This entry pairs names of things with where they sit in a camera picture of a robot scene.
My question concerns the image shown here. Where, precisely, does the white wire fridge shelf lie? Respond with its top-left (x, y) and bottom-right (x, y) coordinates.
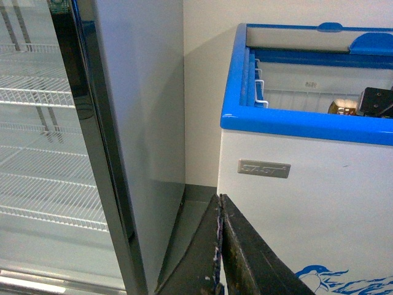
top-left (1, 44), bottom-right (75, 108)

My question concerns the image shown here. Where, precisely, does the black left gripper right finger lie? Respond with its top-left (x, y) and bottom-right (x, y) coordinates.
top-left (220, 194), bottom-right (313, 294)

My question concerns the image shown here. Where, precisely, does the white chest freezer with penguins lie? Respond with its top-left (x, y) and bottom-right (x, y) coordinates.
top-left (217, 23), bottom-right (392, 294)

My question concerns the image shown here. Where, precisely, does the white wire freezer basket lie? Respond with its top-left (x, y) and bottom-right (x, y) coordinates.
top-left (256, 61), bottom-right (362, 113)

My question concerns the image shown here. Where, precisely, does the lower white wire shelf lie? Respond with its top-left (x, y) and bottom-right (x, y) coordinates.
top-left (1, 122), bottom-right (109, 232)

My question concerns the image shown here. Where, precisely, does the blue framed sliding glass lid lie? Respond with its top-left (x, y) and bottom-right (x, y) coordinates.
top-left (246, 22), bottom-right (392, 69)

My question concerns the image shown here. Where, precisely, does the amber drink bottle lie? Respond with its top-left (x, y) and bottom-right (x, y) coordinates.
top-left (328, 98), bottom-right (357, 116)

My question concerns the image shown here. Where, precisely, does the upright glass door fridge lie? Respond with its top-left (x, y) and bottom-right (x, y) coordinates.
top-left (1, 1), bottom-right (185, 294)

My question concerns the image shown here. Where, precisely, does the silver brand nameplate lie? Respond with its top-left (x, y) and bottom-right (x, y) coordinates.
top-left (238, 159), bottom-right (291, 179)

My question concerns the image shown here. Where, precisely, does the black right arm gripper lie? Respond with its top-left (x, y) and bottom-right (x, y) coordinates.
top-left (356, 87), bottom-right (392, 118)

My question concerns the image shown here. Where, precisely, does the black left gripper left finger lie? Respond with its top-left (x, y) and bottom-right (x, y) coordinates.
top-left (155, 194), bottom-right (222, 294)

